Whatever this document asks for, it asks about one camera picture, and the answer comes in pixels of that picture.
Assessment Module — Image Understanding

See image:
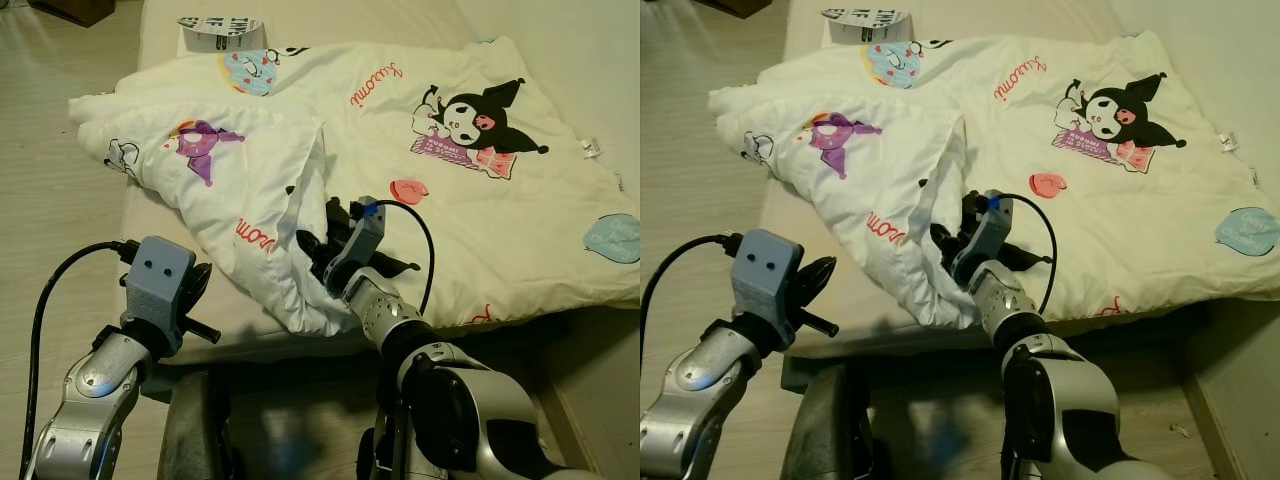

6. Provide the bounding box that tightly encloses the cream cartoon print comforter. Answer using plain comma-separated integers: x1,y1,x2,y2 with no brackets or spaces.
68,38,641,336
708,30,1280,326

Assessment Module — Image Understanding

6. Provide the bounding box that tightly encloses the dark robot left leg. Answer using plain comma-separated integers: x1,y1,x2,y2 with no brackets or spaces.
780,365,869,480
158,370,239,480

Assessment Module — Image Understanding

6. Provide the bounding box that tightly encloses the dark robot leg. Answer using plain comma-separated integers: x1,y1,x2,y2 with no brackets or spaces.
355,405,413,480
158,370,239,480
780,365,869,480

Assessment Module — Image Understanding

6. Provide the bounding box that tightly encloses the bed mattress with beige sheet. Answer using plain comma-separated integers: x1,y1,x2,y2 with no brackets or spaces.
760,0,1280,361
120,0,641,366

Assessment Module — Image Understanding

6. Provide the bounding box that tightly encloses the dark robot right leg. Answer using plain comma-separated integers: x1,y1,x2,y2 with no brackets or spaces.
355,405,413,480

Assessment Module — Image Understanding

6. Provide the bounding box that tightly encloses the white book with blue letters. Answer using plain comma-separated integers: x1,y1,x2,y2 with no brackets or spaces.
178,15,269,53
820,8,911,46

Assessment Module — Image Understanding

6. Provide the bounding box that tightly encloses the dark brown box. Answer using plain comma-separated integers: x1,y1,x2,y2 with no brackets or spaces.
30,0,116,26
690,0,771,19

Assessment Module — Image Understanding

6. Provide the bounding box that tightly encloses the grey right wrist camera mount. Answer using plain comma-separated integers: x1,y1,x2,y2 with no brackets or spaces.
950,190,1013,286
325,197,386,296

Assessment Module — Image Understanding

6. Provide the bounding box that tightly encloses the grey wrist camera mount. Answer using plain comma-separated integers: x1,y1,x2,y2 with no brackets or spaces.
325,197,386,296
122,237,198,351
730,230,806,341
950,190,1013,286

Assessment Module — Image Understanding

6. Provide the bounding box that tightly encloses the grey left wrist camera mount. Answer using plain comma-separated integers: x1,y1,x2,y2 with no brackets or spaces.
730,230,806,341
122,237,198,351

